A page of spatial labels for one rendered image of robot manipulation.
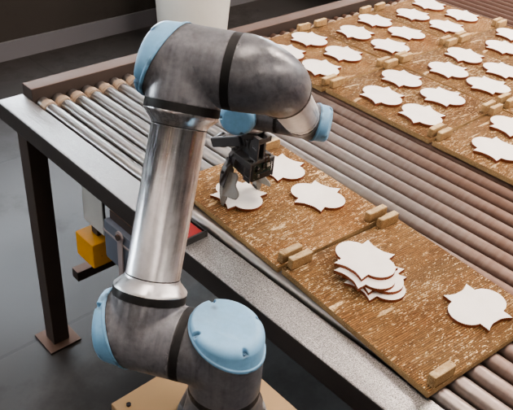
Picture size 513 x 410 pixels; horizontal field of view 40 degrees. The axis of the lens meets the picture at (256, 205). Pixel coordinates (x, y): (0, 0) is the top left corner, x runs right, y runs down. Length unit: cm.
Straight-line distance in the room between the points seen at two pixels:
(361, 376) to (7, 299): 183
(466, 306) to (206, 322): 63
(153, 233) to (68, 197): 238
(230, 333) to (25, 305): 187
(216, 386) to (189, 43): 50
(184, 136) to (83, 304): 185
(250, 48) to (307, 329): 62
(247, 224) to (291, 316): 29
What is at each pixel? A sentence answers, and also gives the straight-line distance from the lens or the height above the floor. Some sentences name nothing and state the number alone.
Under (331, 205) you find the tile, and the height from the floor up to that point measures 94.
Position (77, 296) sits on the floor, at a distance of 288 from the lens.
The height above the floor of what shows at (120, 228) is 83.
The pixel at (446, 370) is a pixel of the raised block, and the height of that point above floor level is 96.
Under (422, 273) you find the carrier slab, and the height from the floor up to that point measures 94.
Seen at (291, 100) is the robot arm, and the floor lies 143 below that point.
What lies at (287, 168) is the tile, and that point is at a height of 94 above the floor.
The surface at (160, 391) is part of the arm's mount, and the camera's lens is 129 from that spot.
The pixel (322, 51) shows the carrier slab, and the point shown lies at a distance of 259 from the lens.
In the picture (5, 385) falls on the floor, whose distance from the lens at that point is 260.
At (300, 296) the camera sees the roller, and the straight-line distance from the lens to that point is 149.
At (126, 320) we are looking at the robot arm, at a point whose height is 114.
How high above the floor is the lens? 189
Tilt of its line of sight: 34 degrees down
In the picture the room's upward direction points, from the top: 4 degrees clockwise
